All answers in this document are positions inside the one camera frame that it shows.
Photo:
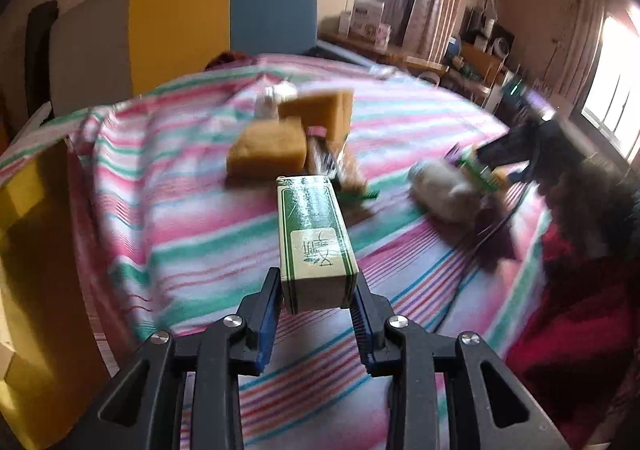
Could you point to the green comb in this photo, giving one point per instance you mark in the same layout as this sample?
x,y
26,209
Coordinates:
x,y
360,196

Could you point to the small white and pink box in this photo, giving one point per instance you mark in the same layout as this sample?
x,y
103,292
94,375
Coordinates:
x,y
380,34

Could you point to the sunlit side window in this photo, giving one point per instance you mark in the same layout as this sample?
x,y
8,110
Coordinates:
x,y
615,79

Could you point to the wooden desk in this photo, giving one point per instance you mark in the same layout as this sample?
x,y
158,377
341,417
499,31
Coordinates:
x,y
390,52

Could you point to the wooden shelf unit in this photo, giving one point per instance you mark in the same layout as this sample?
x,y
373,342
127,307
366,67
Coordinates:
x,y
480,54

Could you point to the striped bedsheet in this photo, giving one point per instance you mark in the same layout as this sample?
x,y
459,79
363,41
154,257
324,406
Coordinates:
x,y
200,230

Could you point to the blue headboard panel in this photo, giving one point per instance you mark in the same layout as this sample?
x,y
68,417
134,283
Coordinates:
x,y
272,9

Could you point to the green and yellow packet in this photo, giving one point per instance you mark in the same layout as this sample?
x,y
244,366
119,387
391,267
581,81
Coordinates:
x,y
482,172

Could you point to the white plastic bag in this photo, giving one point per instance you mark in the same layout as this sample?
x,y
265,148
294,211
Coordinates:
x,y
445,192

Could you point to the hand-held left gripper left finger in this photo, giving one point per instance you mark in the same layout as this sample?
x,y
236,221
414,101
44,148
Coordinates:
x,y
267,325

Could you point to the yellow sponge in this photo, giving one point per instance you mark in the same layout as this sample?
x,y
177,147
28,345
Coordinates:
x,y
265,149
325,112

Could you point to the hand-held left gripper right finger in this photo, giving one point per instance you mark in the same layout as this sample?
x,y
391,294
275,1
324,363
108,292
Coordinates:
x,y
364,330

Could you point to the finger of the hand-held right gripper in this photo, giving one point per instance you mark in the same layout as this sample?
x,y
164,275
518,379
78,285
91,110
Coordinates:
x,y
507,147

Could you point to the red blanket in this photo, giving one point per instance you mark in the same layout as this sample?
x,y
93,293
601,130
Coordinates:
x,y
575,330

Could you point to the yellow side board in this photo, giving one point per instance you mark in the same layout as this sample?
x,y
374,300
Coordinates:
x,y
40,305

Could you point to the green and cream carton box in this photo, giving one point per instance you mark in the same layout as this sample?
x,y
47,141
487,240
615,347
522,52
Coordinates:
x,y
315,230

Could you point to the black headboard panel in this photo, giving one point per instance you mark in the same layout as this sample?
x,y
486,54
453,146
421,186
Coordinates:
x,y
41,54

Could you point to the rust red fuzzy pillow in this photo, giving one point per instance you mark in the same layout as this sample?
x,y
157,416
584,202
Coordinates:
x,y
227,59

